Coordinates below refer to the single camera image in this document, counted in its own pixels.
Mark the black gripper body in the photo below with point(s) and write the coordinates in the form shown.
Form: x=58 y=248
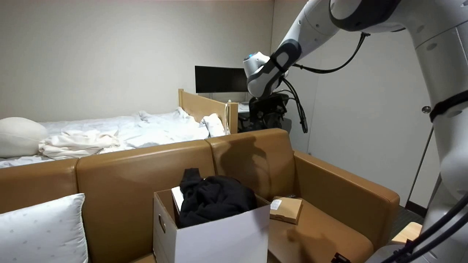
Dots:
x=270 y=104

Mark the black cloth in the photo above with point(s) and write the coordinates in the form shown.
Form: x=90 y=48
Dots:
x=214 y=199

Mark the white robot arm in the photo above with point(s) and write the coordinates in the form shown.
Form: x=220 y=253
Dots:
x=439 y=48

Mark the white cardboard box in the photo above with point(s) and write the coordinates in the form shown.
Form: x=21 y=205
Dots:
x=224 y=243

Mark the tan leather couch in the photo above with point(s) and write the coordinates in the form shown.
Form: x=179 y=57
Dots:
x=126 y=194

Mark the black office chair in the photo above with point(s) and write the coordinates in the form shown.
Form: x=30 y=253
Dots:
x=245 y=123

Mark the black monitor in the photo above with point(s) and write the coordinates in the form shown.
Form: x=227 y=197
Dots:
x=220 y=79

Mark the small brown cardboard package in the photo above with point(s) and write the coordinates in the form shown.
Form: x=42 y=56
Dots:
x=286 y=209

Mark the white bed sheet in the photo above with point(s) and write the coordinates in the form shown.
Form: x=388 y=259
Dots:
x=156 y=129

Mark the metal door knob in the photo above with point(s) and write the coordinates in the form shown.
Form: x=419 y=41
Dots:
x=426 y=110

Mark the small black object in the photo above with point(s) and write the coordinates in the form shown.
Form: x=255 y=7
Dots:
x=340 y=259

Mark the light wooden stool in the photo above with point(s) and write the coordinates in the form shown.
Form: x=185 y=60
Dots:
x=407 y=234

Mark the crumpled cream blanket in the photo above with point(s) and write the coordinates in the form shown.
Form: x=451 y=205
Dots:
x=74 y=143

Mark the round cream pillow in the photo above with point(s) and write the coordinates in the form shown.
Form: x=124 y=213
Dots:
x=20 y=136

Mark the white dotted cushion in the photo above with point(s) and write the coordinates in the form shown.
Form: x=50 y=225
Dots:
x=45 y=234

